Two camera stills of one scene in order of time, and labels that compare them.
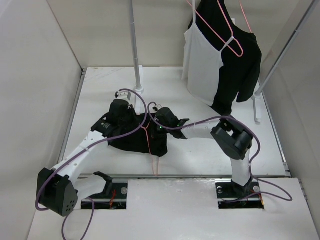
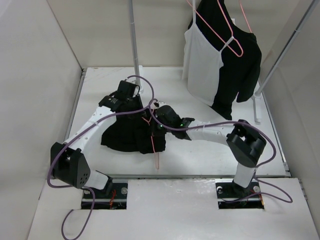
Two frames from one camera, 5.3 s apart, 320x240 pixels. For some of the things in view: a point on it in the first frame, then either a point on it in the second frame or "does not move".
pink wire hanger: (145, 128) → (157, 155)
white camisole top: (202, 60) does not move
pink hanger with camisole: (217, 33) does not move
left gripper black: (131, 111) → (135, 95)
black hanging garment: (239, 71) does not move
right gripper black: (158, 120) does not move
